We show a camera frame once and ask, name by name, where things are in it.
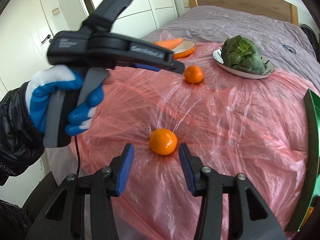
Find white wardrobe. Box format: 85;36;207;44
83;0;178;38

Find blue white gloved left hand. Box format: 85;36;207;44
24;64;105;137

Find green bok choy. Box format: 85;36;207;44
221;35;266;75

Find black jacket left forearm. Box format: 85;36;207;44
0;83;44;186

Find carrot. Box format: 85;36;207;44
153;38;184;50

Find pink plastic sheet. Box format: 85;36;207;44
71;43;314;239

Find white enamel plate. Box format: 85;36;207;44
212;49;274;80

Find orange oval plate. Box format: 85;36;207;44
172;41;196;59

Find green metal tray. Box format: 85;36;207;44
286;89;319;231

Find mauve bed cover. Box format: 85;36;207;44
143;5;319;88

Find large far orange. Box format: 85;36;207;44
184;65;204;84

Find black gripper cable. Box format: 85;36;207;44
74;135;81;178

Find small far orange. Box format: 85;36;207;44
149;128;177;155

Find white door with handle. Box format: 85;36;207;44
1;0;68;90

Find dark cord on bed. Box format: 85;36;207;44
282;44;297;55

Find black backpack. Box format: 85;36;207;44
300;24;319;62

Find wooden headboard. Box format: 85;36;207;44
188;0;298;25

